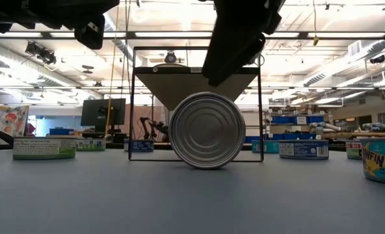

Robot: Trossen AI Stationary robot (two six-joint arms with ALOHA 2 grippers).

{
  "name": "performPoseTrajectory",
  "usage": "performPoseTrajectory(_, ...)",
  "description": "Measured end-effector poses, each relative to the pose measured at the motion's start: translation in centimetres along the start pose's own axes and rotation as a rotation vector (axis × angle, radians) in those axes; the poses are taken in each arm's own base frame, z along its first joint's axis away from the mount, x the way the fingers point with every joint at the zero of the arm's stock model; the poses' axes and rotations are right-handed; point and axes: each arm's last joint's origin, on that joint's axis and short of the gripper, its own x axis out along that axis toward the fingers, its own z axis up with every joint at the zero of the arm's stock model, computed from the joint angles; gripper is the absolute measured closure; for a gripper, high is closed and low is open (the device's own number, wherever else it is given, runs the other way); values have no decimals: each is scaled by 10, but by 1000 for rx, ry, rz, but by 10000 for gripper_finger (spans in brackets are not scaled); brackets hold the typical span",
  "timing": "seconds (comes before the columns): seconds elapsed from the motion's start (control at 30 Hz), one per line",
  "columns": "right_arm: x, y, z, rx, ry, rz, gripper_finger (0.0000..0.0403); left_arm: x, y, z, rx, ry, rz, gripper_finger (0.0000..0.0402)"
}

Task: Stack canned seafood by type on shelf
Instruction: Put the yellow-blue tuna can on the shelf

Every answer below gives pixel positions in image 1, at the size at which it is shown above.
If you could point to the blue storage bin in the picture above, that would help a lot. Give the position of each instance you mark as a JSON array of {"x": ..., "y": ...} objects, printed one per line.
[
  {"x": 282, "y": 120},
  {"x": 316, "y": 119}
]

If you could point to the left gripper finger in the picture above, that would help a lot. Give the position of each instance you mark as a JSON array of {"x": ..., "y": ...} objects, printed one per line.
[
  {"x": 103, "y": 2},
  {"x": 98, "y": 10}
]

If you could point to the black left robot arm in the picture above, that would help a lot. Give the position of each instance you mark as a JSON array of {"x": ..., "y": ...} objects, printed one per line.
[{"x": 4, "y": 13}]

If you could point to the blue crate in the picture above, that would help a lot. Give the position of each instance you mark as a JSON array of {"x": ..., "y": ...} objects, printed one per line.
[{"x": 60, "y": 131}]

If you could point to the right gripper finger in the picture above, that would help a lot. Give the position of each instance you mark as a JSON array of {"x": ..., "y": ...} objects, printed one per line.
[
  {"x": 217, "y": 52},
  {"x": 241, "y": 52}
]

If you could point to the wooden workbench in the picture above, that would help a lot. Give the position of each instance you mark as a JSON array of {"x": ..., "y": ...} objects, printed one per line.
[{"x": 342, "y": 134}]

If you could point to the teal label tuna can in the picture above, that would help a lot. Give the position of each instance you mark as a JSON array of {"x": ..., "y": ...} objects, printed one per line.
[
  {"x": 270, "y": 148},
  {"x": 381, "y": 162}
]

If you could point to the black-framed wooden shelf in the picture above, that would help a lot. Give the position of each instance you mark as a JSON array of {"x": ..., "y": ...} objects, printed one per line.
[{"x": 166, "y": 84}]

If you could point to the black table frame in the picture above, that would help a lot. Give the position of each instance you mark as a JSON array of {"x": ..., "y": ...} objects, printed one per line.
[{"x": 161, "y": 147}]

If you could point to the black hanging device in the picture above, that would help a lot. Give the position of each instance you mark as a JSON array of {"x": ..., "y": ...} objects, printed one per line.
[{"x": 378, "y": 59}]

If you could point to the blue table mat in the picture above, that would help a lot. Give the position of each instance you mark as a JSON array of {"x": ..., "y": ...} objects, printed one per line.
[{"x": 192, "y": 201}]

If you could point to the black camera cluster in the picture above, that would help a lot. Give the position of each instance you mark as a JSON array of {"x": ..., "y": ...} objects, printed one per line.
[{"x": 41, "y": 53}]

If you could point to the blue label tuna can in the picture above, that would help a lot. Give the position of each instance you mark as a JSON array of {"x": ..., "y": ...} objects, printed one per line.
[
  {"x": 306, "y": 150},
  {"x": 207, "y": 136},
  {"x": 143, "y": 146}
]

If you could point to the black beam with light panels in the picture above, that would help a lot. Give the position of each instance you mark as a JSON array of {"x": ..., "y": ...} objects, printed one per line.
[{"x": 303, "y": 34}]

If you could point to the floral picture board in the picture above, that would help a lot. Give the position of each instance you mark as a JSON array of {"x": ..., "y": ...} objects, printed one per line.
[{"x": 7, "y": 117}]

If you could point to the black computer monitor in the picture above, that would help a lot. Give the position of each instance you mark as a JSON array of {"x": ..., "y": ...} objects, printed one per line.
[{"x": 103, "y": 112}]

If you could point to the round black camera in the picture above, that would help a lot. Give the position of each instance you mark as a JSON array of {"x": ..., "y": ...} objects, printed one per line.
[{"x": 170, "y": 58}]

